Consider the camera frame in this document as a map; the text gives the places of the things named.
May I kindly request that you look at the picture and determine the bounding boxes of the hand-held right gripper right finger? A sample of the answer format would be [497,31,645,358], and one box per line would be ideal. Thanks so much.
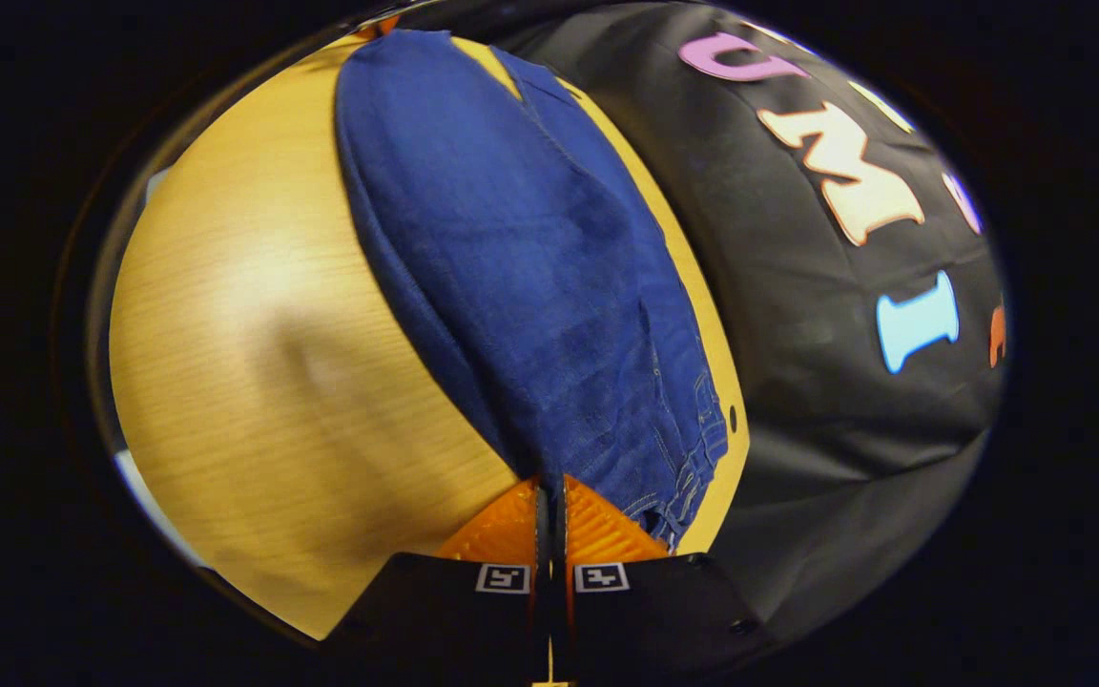
[554,474,772,687]

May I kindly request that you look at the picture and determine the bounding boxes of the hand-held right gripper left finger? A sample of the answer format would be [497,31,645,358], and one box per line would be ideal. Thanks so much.
[325,477,550,687]

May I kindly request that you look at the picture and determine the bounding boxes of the blue denim jeans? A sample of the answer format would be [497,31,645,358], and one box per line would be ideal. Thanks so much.
[335,29,732,554]

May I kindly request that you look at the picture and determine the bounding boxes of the black backdrop cloth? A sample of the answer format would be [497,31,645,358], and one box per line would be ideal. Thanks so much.
[397,0,1008,650]

